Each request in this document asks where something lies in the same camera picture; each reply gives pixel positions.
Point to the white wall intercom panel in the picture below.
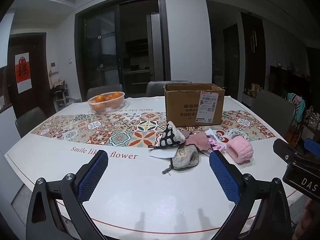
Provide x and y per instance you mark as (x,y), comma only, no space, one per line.
(53,67)

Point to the dark sliding glass door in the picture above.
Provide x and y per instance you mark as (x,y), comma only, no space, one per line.
(105,50)

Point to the pile of oranges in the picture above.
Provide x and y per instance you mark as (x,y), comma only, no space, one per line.
(101,98)

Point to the pink fluffy headband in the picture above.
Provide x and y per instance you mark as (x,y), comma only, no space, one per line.
(240,150)

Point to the purple fleece cloth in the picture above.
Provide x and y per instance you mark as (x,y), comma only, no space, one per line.
(186,135)

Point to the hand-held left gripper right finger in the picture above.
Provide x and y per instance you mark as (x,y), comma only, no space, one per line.
(225,177)

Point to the printed tile-pattern tablecloth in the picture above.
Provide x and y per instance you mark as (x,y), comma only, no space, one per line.
(62,160)

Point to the grey dining chair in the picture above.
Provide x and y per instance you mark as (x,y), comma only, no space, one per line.
(30,120)
(155,87)
(100,90)
(272,110)

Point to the colourful hanging clothes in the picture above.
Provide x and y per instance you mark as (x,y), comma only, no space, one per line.
(297,107)

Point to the white plastic fruit basket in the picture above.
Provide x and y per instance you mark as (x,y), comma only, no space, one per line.
(107,106)

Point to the black white patterned pouch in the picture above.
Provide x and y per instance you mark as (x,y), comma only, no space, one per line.
(168,137)

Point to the red white wall calendar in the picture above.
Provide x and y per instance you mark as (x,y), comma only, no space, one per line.
(23,72)

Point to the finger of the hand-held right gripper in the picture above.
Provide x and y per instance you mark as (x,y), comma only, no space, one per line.
(283,148)
(313,145)

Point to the white zigzag-edged cloth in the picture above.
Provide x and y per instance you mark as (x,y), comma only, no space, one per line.
(223,136)

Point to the pink printed cloth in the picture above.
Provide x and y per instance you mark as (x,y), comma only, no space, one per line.
(215,147)

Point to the dark wooden cabinet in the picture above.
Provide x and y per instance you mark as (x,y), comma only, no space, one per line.
(287,80)

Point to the pink fleece cloth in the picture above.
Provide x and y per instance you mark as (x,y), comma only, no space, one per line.
(197,142)

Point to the grey refrigerator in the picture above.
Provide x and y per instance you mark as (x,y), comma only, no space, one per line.
(153,42)

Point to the cardboard box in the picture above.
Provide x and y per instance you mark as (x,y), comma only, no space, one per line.
(182,107)

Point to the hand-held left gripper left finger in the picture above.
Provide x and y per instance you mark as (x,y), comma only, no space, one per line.
(93,177)

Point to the small storage shelf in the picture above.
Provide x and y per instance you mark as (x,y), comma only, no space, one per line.
(60,95)

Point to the dark interior door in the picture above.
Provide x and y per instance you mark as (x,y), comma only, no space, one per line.
(231,62)

